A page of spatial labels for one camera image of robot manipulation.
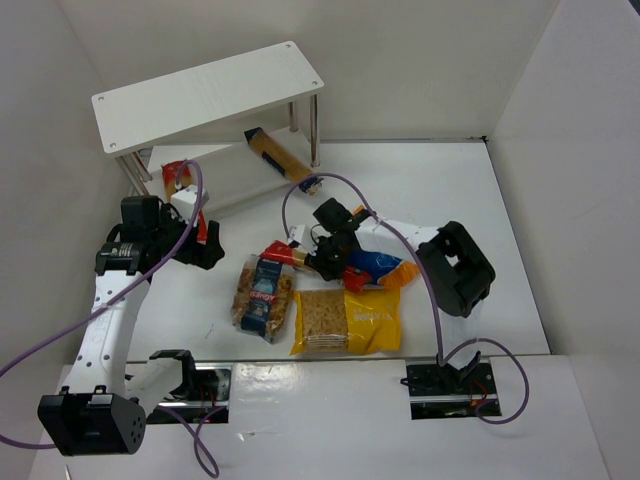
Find red spaghetti pack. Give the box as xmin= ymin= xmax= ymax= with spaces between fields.
xmin=162 ymin=160 xmax=208 ymax=244
xmin=259 ymin=241 xmax=372 ymax=293

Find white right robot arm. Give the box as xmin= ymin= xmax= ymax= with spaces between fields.
xmin=305 ymin=198 xmax=496 ymax=386

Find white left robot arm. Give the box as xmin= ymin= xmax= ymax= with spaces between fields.
xmin=37 ymin=196 xmax=225 ymax=457

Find blue orange pasta bag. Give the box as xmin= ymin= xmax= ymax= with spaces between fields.
xmin=340 ymin=218 xmax=420 ymax=293

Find brown spaghetti pack on shelf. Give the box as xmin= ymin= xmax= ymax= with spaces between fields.
xmin=244 ymin=127 xmax=322 ymax=195

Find white two-tier shelf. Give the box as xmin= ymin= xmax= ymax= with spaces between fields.
xmin=90 ymin=40 xmax=325 ymax=214

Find yellow macaroni bag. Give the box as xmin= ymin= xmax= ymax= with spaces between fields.
xmin=290 ymin=289 xmax=402 ymax=355

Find Agnesi tricolour fusilli bag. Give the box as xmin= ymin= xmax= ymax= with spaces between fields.
xmin=230 ymin=255 xmax=295 ymax=343

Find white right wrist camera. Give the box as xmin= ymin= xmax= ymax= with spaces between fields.
xmin=288 ymin=224 xmax=315 ymax=252

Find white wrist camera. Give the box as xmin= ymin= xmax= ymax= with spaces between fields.
xmin=288 ymin=224 xmax=315 ymax=252
xmin=170 ymin=185 xmax=209 ymax=226

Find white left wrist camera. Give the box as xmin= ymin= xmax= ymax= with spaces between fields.
xmin=170 ymin=185 xmax=209 ymax=226

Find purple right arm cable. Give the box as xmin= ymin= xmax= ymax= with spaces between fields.
xmin=282 ymin=173 xmax=531 ymax=425

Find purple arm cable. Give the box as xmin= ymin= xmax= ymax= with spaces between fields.
xmin=0 ymin=159 xmax=220 ymax=477
xmin=282 ymin=173 xmax=531 ymax=425

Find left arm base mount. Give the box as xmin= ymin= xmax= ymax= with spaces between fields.
xmin=147 ymin=362 xmax=232 ymax=426

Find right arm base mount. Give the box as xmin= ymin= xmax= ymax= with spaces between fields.
xmin=400 ymin=360 xmax=502 ymax=420

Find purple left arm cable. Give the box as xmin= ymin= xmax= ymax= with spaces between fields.
xmin=0 ymin=159 xmax=220 ymax=477

